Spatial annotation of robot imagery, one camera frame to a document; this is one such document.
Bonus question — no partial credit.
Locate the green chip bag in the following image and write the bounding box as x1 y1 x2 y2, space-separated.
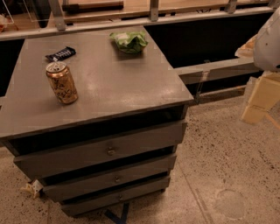
109 31 148 54

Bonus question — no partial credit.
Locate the dark candy bar wrapper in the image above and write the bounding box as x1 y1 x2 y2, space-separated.
45 46 76 62

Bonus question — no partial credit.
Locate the top grey drawer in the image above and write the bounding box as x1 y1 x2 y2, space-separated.
14 121 186 179

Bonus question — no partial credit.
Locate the orange soda can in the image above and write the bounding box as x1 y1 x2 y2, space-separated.
45 61 78 104

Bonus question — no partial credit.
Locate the bottom grey drawer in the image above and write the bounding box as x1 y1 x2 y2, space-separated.
61 176 171 216

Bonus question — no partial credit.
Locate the metal railing frame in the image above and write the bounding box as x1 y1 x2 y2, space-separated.
0 0 279 97

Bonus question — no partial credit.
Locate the crumpled paper scrap on floor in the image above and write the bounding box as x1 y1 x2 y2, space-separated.
20 179 43 199

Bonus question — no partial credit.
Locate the middle grey drawer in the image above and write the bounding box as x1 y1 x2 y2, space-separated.
44 153 176 202

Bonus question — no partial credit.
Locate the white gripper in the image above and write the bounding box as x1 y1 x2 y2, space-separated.
234 8 280 124

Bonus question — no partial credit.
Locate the grey drawer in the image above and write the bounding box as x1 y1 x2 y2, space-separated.
61 176 171 216
14 121 186 179
44 153 176 202

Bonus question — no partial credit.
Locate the grey drawer cabinet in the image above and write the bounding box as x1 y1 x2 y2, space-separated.
0 31 192 207

